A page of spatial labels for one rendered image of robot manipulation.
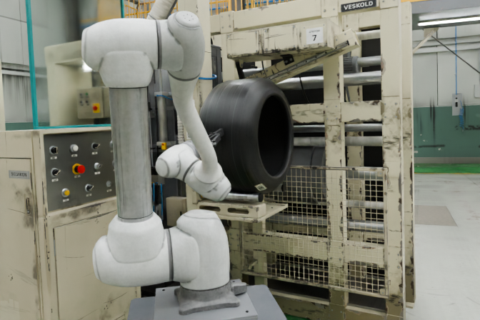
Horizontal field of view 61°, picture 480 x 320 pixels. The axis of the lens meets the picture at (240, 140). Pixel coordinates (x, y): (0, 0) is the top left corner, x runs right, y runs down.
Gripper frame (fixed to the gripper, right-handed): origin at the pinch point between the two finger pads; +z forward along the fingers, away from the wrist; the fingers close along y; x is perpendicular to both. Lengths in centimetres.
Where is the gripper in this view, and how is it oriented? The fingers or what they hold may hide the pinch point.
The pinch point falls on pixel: (218, 133)
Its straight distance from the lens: 184.8
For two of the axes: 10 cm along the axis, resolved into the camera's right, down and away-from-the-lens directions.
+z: 4.6, -3.2, 8.3
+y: -8.7, 0.1, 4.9
